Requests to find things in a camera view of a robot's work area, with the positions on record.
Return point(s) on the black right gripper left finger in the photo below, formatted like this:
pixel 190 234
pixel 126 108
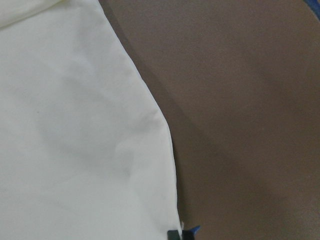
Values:
pixel 173 235

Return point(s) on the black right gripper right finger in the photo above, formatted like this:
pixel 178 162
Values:
pixel 188 235

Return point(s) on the cream long-sleeve Twinkle shirt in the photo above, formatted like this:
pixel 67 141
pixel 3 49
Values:
pixel 85 151

